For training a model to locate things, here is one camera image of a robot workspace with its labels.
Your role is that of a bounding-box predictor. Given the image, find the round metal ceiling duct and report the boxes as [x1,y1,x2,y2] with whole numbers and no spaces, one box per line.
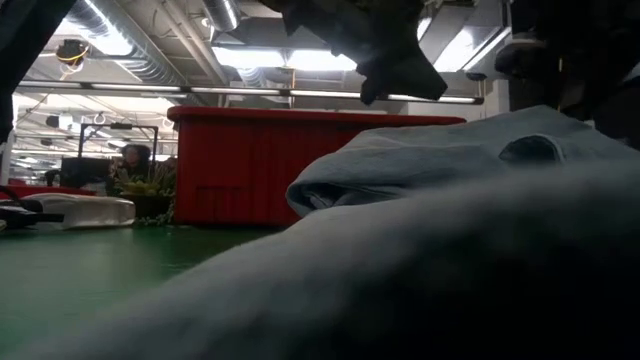
[201,0,242,34]

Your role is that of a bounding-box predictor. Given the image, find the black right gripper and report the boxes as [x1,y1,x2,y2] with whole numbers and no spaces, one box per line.
[493,0,640,152]

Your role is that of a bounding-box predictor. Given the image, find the long strip ceiling light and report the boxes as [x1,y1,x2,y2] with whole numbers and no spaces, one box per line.
[16,81,485,106]

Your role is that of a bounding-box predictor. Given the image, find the white box with orange label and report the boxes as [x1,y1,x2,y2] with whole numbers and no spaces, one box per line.
[20,191,137,232]

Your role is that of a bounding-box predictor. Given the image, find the black cord reel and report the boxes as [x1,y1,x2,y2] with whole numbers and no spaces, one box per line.
[54,39,92,67]

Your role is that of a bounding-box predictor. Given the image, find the black monitor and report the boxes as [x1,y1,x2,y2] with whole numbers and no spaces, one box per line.
[43,156,114,192]

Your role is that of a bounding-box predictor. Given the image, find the green table mat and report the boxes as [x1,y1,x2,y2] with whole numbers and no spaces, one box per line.
[0,223,281,360]

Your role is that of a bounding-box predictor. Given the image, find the red low counter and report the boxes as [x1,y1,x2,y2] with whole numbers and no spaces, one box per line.
[0,184,101,200]

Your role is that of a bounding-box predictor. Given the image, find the black metal rack frame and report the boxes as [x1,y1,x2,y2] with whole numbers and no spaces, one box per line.
[77,122,160,162]

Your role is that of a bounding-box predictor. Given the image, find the small potted succulent plant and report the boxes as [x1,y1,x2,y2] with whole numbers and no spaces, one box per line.
[110,159,179,227]

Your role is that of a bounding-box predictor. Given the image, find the person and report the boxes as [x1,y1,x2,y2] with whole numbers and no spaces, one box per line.
[110,143,154,185]

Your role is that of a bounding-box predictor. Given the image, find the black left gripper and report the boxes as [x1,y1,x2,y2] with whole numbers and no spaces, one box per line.
[258,0,450,107]

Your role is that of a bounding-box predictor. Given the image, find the light blue garment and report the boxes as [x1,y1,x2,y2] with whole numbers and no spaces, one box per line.
[0,103,640,360]

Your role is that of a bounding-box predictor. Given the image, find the red plastic laundry bin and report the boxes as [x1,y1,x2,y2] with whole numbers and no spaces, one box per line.
[166,104,468,227]

